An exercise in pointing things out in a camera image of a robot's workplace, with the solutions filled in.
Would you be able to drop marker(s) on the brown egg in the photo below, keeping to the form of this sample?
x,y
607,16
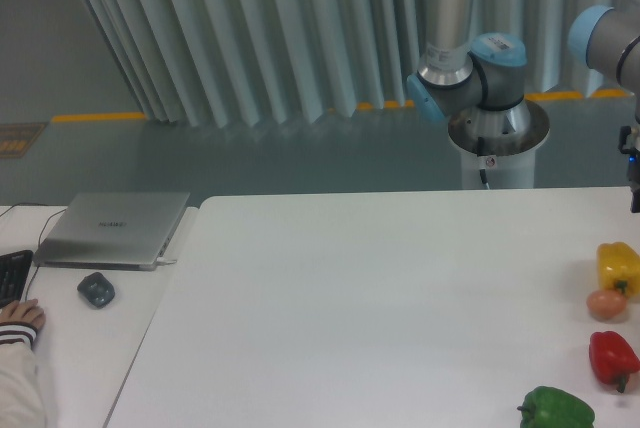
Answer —
x,y
606,304

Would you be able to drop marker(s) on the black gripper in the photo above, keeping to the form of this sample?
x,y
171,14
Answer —
x,y
628,145

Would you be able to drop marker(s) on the white pleated curtain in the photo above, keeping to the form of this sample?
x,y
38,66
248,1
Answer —
x,y
222,61

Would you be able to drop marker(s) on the person's hand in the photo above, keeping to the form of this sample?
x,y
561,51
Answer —
x,y
28,312

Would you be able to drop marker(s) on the yellow bell pepper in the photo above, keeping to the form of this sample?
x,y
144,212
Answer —
x,y
618,268

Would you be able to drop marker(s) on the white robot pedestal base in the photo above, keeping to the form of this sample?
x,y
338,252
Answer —
x,y
498,149

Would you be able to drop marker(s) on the dark grey computer mouse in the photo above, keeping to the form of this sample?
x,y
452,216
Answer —
x,y
96,290

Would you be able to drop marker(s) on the green bell pepper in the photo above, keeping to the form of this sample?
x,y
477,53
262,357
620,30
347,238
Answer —
x,y
552,407

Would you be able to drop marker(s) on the white sleeved forearm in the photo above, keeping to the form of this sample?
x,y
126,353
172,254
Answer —
x,y
21,400

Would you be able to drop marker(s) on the red bell pepper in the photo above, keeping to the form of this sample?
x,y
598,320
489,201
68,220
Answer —
x,y
612,359

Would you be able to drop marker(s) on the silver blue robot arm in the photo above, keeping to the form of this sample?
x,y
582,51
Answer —
x,y
479,90

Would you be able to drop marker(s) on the silver closed laptop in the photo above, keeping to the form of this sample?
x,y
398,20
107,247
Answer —
x,y
115,230

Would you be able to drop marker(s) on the black computer keyboard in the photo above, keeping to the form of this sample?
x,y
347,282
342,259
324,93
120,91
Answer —
x,y
14,270

